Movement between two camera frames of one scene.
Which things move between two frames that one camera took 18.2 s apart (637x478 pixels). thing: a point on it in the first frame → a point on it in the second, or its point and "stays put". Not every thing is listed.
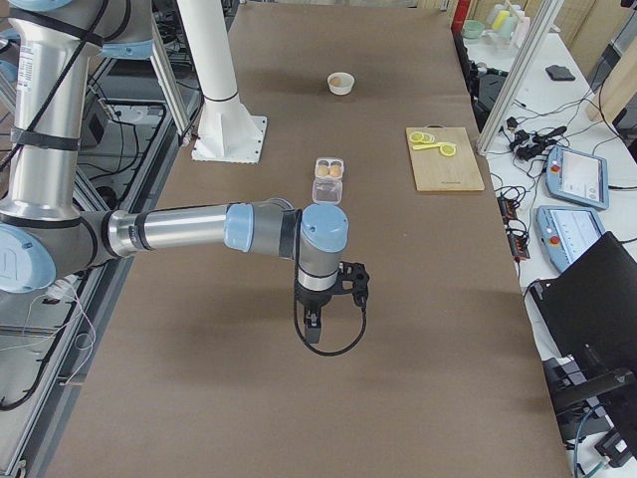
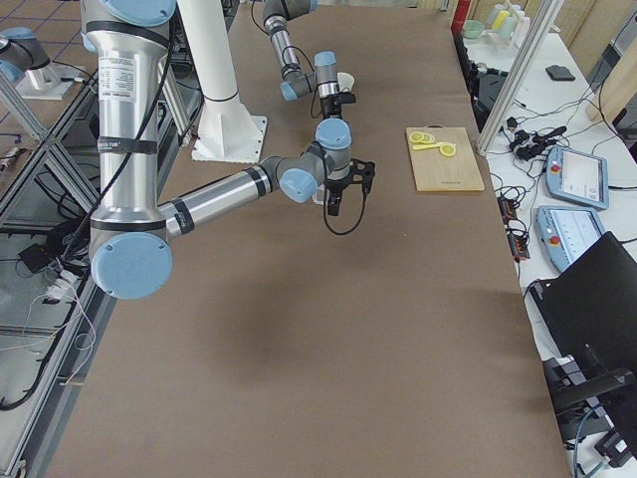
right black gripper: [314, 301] → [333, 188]
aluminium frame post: [550, 11] stays put
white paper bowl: [340, 83] stays put
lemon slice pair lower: [416, 136] stays put
